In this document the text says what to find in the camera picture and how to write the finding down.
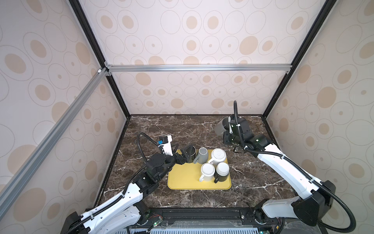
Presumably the white ribbed-bottom mug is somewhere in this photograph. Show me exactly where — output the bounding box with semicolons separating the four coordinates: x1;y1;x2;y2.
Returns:
208;148;227;167

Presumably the tall grey mug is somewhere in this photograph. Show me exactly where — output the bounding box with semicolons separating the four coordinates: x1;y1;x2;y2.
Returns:
214;117;232;136

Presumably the aluminium rail back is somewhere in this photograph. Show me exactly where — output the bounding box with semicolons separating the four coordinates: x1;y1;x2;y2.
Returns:
108;64;292;73

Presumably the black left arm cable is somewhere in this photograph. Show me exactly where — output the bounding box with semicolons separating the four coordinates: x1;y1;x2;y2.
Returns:
62;132;179;234

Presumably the black corner frame post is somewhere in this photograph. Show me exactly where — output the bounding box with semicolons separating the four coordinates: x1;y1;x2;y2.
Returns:
262;0;338;120
68;0;131;119

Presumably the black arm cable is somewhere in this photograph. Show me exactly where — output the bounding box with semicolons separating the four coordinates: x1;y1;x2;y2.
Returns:
62;132;179;234
233;100;357;234

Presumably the aluminium rail left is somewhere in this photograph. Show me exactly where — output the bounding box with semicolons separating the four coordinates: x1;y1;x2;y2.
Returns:
1;67;109;219

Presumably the small grey mug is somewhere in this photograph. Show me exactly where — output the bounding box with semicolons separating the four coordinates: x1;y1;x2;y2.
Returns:
193;147;208;164

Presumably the black mug white bottom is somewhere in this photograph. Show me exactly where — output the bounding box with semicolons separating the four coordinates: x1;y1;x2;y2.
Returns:
214;162;229;183

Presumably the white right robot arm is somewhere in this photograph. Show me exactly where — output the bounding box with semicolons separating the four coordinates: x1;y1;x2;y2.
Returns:
215;115;333;226

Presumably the black corner frame post left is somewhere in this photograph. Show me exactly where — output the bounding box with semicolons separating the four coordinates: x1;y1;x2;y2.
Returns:
68;0;131;119

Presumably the yellow plastic tray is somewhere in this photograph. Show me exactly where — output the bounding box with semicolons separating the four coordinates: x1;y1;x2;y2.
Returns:
168;150;231;190

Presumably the black corner frame post right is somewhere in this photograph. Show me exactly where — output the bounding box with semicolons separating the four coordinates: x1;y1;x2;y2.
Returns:
262;0;338;120

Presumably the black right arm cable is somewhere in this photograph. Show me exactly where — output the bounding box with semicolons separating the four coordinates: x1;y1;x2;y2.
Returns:
233;100;357;234

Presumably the aluminium rail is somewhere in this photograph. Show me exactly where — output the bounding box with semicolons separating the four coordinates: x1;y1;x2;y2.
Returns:
1;67;109;219
108;64;292;73

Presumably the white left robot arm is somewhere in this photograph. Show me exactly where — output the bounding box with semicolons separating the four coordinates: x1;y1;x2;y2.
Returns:
61;150;189;234

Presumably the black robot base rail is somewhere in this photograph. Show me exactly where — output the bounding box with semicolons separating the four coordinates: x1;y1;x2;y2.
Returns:
125;207;285;234

